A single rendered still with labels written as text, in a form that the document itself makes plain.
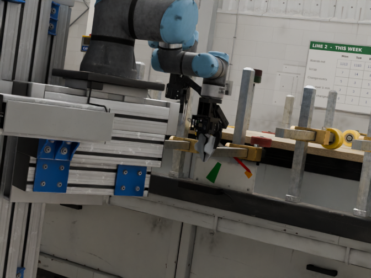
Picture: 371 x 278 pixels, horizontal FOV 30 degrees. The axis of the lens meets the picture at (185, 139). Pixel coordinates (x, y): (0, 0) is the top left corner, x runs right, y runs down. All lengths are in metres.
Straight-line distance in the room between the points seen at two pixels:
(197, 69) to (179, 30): 0.44
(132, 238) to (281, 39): 7.27
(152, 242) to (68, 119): 1.58
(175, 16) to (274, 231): 1.10
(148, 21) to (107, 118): 0.28
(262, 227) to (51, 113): 1.22
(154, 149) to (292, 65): 8.26
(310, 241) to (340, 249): 0.11
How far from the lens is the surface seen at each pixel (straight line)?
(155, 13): 1.75
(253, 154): 2.55
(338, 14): 10.00
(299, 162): 2.49
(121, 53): 1.79
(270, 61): 10.16
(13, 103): 1.54
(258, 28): 10.30
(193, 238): 2.99
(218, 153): 2.36
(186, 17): 1.76
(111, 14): 1.80
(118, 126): 1.79
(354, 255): 2.47
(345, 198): 2.67
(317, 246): 2.51
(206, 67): 2.15
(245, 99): 2.59
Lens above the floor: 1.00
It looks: 3 degrees down
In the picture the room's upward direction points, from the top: 8 degrees clockwise
